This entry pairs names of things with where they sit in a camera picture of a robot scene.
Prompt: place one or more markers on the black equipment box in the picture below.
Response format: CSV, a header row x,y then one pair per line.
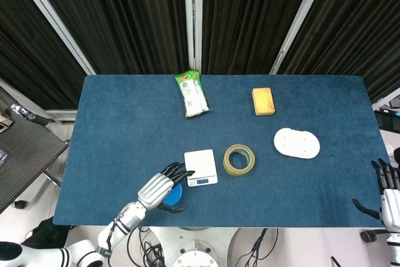
x,y
387,121

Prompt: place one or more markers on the white oval plastic board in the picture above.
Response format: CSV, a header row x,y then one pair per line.
x,y
297,143

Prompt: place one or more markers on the green white snack bag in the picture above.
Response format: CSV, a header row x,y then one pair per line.
x,y
193,98

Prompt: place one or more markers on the blue table cloth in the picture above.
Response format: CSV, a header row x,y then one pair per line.
x,y
125,139

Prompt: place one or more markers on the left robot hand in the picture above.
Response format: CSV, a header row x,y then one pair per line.
x,y
154,190

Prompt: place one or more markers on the white digital scale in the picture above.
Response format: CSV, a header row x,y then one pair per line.
x,y
201,164

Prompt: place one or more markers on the white slanted frame post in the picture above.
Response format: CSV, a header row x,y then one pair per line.
x,y
300,20
53,20

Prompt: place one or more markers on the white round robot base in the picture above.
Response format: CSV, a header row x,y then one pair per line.
x,y
195,251

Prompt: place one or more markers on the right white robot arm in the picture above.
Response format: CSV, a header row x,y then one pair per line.
x,y
394,248

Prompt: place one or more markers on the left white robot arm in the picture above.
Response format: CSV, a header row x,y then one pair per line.
x,y
125,223

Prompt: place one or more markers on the blue disc with hole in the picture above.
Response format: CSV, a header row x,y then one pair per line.
x,y
175,196

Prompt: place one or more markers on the yellow sponge block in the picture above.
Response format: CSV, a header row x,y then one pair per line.
x,y
264,101

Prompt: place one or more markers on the black curtain panel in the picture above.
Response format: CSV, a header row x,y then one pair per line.
x,y
250,20
125,20
359,29
28,60

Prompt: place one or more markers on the yellow packing tape roll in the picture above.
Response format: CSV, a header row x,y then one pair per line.
x,y
229,168

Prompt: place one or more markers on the black chair caster base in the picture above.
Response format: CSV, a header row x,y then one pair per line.
x,y
372,235

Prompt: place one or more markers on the white upright frame post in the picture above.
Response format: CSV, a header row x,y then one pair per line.
x,y
193,20

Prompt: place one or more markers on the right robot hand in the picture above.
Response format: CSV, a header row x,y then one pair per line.
x,y
392,207

